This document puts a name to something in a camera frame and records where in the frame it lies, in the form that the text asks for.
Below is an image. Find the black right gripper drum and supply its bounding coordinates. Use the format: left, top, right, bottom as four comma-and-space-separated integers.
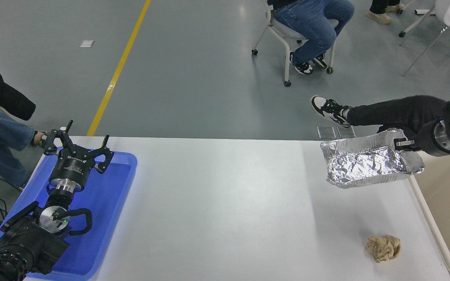
416, 120, 441, 157

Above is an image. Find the blue plastic tray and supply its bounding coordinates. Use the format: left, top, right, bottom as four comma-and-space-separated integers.
0, 150, 138, 281

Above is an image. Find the crinkled silver foil plate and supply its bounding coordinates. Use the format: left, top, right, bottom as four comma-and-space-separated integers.
320, 128, 425, 189

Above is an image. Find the person with outstretched leg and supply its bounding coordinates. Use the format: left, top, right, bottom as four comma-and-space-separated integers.
310, 95, 450, 139

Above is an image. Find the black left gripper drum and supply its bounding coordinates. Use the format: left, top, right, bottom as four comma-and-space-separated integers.
49, 149, 95, 184

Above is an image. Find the crumpled tan paper ball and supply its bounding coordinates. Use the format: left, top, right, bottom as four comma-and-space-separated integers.
366, 234, 401, 263

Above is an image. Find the person seated on chair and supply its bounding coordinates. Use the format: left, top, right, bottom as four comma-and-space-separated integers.
267, 0, 355, 75

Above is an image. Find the white leg with caster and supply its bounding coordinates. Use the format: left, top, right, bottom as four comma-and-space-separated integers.
398, 0, 437, 38

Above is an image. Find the white chair with casters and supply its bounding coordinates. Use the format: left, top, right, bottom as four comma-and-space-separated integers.
251, 0, 339, 87

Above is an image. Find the person with tan shoes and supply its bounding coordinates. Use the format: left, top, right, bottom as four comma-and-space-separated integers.
367, 0, 405, 25

